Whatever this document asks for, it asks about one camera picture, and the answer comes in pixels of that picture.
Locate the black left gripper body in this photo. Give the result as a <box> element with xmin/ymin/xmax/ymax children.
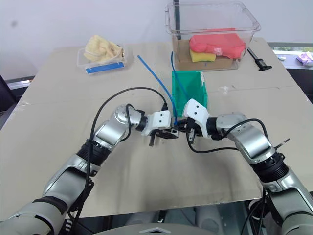
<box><xmin>148</xmin><ymin>129</ymin><xmax>162</xmax><ymax>148</ymax></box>

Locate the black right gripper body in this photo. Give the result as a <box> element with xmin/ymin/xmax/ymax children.
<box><xmin>185</xmin><ymin>117</ymin><xmax>204</xmax><ymax>145</ymax></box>

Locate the blue cable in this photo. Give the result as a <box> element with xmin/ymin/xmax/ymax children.
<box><xmin>136</xmin><ymin>54</ymin><xmax>179</xmax><ymax>127</ymax></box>
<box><xmin>170</xmin><ymin>50</ymin><xmax>188</xmax><ymax>100</ymax></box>

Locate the green plastic bin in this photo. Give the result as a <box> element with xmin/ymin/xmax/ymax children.
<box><xmin>171</xmin><ymin>70</ymin><xmax>210</xmax><ymax>118</ymax></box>

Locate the yellow sponge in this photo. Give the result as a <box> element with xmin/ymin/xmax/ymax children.
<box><xmin>189</xmin><ymin>49</ymin><xmax>217</xmax><ymax>63</ymax></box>

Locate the brown cardboard box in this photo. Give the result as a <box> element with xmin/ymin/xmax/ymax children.
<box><xmin>175</xmin><ymin>38</ymin><xmax>240</xmax><ymax>71</ymax></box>

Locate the red sponge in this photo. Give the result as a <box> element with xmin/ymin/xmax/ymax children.
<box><xmin>188</xmin><ymin>33</ymin><xmax>246</xmax><ymax>60</ymax></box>

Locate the blue plastic strip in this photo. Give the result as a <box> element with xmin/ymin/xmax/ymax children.
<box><xmin>86</xmin><ymin>62</ymin><xmax>126</xmax><ymax>74</ymax></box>

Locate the grey robot torso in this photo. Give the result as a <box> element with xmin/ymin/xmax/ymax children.
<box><xmin>91</xmin><ymin>222</ymin><xmax>246</xmax><ymax>235</ymax></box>

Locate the black hand tool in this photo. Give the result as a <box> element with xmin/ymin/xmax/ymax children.
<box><xmin>246</xmin><ymin>47</ymin><xmax>273</xmax><ymax>72</ymax></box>

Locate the black upright rod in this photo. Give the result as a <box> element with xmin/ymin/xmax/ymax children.
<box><xmin>172</xmin><ymin>0</ymin><xmax>182</xmax><ymax>41</ymax></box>

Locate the yellow crumpled cloth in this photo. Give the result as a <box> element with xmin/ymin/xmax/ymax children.
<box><xmin>83</xmin><ymin>35</ymin><xmax>126</xmax><ymax>62</ymax></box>

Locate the small clear plastic container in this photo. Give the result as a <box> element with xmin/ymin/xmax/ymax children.
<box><xmin>76</xmin><ymin>43</ymin><xmax>134</xmax><ymax>76</ymax></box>

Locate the large clear plastic container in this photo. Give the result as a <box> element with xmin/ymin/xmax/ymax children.
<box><xmin>164</xmin><ymin>0</ymin><xmax>262</xmax><ymax>72</ymax></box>

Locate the purple crumpled object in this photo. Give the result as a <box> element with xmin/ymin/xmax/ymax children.
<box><xmin>296</xmin><ymin>51</ymin><xmax>313</xmax><ymax>67</ymax></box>

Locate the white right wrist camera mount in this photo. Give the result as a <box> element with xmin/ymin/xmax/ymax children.
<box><xmin>183</xmin><ymin>98</ymin><xmax>211</xmax><ymax>138</ymax></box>

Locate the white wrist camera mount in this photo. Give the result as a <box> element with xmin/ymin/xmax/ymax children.
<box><xmin>183</xmin><ymin>98</ymin><xmax>211</xmax><ymax>138</ymax></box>
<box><xmin>141</xmin><ymin>110</ymin><xmax>172</xmax><ymax>137</ymax></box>

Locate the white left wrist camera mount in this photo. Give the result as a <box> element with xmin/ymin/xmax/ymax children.
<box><xmin>141</xmin><ymin>110</ymin><xmax>172</xmax><ymax>137</ymax></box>

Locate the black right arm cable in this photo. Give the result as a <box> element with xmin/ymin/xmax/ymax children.
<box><xmin>186</xmin><ymin>118</ymin><xmax>268</xmax><ymax>154</ymax></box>

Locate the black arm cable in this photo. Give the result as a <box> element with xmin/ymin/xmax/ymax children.
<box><xmin>67</xmin><ymin>86</ymin><xmax>170</xmax><ymax>235</ymax></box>
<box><xmin>186</xmin><ymin>118</ymin><xmax>268</xmax><ymax>154</ymax></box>

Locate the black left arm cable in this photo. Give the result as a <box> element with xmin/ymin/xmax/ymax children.
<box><xmin>67</xmin><ymin>86</ymin><xmax>170</xmax><ymax>235</ymax></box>

